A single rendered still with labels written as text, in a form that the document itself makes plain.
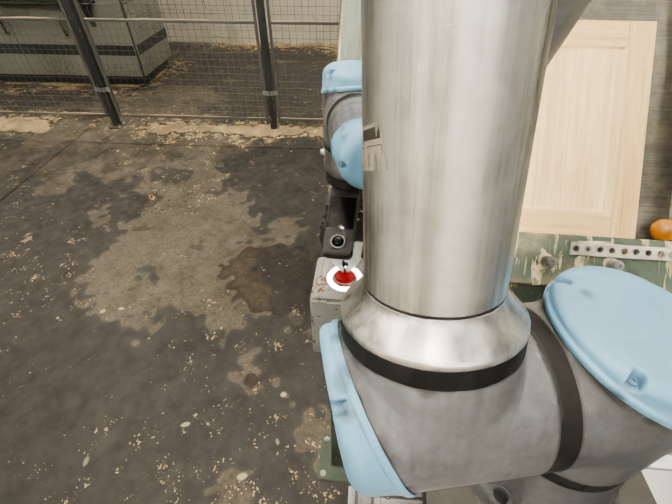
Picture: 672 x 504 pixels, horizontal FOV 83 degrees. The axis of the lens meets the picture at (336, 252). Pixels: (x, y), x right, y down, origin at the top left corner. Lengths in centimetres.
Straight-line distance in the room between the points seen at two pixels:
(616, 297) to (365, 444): 19
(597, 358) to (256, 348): 160
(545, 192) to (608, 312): 74
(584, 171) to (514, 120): 88
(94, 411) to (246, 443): 62
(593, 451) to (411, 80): 24
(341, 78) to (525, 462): 43
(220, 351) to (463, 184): 169
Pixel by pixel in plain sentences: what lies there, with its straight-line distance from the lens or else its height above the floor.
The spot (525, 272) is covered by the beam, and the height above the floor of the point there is 84.
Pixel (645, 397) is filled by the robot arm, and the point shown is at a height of 126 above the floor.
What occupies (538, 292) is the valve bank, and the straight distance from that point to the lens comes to 102.
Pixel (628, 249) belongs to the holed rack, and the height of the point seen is 90.
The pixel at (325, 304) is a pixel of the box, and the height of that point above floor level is 92.
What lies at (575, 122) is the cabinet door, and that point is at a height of 109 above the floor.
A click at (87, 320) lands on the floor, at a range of 218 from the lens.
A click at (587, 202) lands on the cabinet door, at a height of 95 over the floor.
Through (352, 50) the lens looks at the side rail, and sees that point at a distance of 99.
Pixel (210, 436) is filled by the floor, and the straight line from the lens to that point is 164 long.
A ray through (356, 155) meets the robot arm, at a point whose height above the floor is 126.
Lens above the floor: 146
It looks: 43 degrees down
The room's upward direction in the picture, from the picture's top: straight up
